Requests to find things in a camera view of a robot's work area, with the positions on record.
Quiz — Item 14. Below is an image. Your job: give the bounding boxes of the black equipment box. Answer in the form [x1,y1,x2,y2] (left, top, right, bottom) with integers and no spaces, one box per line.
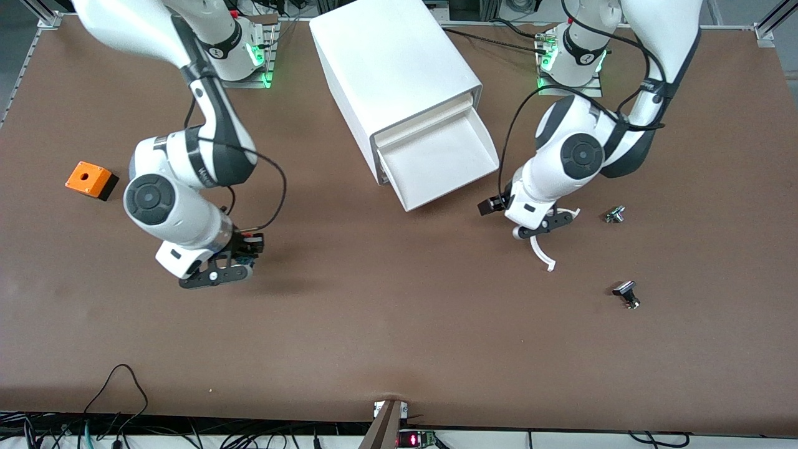
[449,0,499,22]

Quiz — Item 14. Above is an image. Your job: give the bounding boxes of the device with red display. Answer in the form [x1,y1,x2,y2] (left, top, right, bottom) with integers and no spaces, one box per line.
[398,429,437,449]

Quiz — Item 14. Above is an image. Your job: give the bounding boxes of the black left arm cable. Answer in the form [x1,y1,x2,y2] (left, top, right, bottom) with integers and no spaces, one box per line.
[498,0,668,195]

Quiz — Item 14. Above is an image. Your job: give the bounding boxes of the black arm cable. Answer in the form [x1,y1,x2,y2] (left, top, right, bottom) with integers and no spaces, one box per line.
[186,103,288,233]
[498,0,668,195]

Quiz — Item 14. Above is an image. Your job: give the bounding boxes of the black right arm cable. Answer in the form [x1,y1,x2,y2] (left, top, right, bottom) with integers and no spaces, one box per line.
[186,103,288,233]

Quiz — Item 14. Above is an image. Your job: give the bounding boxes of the white C-shaped plastic ring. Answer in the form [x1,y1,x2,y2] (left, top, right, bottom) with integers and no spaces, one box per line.
[530,208,582,273]

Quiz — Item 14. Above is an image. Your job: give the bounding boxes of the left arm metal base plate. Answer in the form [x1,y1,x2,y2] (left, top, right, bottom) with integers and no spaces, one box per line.
[537,31,603,98]

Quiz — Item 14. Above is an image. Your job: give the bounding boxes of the orange black button enclosure box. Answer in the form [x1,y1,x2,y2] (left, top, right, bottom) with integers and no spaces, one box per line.
[65,161,119,201]

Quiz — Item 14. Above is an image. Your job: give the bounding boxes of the thick black table cable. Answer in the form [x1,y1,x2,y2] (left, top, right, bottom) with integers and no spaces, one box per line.
[436,26,549,56]

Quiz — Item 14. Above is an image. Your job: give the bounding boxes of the black looped cable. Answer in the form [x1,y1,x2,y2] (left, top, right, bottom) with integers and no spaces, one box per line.
[84,364,149,449]

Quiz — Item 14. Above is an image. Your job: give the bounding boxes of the thin black table cable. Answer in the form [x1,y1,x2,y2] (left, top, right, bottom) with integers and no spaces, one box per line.
[489,17,546,39]

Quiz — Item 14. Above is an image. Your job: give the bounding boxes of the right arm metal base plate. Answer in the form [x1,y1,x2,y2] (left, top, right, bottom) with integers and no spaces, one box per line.
[209,16,278,89]

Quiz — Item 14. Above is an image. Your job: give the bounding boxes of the grey camera mount bar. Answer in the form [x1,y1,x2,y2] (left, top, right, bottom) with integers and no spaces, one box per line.
[358,399,403,449]

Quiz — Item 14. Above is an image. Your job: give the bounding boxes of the black floor cable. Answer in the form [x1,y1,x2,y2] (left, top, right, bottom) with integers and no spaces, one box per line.
[628,431,690,448]

